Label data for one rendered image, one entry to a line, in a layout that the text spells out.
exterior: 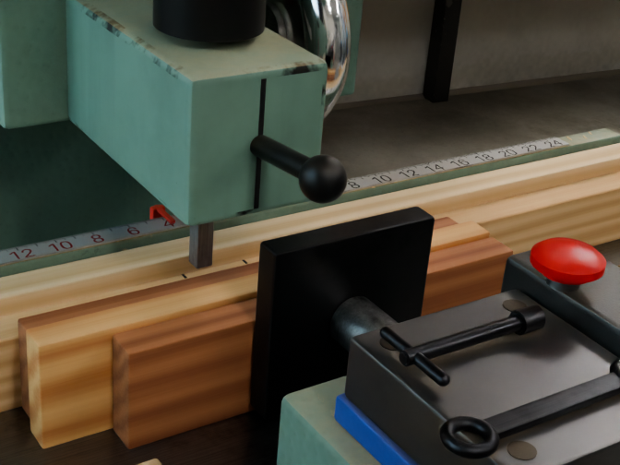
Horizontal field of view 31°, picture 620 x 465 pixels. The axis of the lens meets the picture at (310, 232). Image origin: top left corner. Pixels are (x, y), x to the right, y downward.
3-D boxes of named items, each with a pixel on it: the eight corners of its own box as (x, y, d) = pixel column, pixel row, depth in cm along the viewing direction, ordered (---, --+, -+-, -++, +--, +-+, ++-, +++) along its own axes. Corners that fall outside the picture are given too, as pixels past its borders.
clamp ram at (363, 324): (334, 496, 49) (353, 320, 45) (248, 404, 54) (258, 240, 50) (490, 437, 53) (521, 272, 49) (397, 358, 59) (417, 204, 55)
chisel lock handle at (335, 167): (314, 215, 45) (317, 170, 44) (233, 155, 49) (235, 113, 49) (354, 207, 46) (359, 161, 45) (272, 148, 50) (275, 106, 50)
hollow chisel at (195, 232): (196, 269, 56) (199, 179, 54) (188, 261, 57) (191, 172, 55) (212, 265, 57) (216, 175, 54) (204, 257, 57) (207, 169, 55)
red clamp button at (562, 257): (565, 296, 43) (569, 273, 43) (512, 262, 46) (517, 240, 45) (618, 280, 45) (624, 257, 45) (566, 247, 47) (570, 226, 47)
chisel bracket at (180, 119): (185, 261, 50) (191, 79, 46) (65, 146, 60) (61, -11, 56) (324, 229, 54) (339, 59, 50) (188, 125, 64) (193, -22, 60)
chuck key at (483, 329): (434, 399, 39) (437, 375, 39) (370, 343, 42) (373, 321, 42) (573, 351, 43) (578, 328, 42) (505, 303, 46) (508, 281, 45)
